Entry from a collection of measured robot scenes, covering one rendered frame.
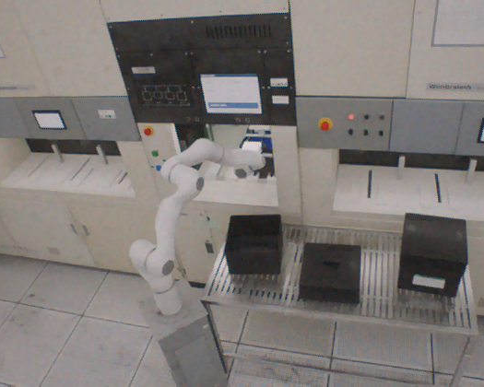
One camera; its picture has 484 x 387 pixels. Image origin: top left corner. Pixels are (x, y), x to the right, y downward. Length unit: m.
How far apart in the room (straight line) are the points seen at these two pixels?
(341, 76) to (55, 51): 1.45
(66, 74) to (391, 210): 1.89
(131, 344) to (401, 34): 2.48
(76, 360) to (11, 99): 1.73
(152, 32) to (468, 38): 1.37
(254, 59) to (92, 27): 0.81
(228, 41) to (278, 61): 0.24
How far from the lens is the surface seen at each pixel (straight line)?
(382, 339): 2.99
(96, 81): 2.46
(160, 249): 1.92
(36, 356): 3.45
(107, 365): 3.16
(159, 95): 2.31
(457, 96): 2.09
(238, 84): 2.13
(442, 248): 2.14
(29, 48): 2.61
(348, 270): 2.18
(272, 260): 2.22
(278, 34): 1.99
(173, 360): 2.38
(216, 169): 2.82
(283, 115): 2.15
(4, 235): 4.00
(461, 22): 1.96
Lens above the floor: 2.52
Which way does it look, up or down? 38 degrees down
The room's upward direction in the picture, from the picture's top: 9 degrees counter-clockwise
